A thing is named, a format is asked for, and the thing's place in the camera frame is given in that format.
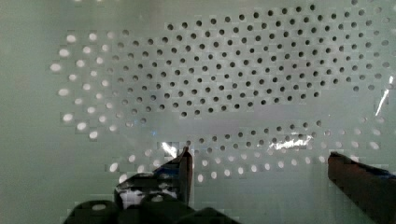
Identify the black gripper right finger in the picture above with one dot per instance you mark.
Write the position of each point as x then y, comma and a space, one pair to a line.
372, 189

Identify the mint green strainer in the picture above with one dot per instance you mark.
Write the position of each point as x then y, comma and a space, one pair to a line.
261, 92

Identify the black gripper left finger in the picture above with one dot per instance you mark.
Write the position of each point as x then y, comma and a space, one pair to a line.
173, 178

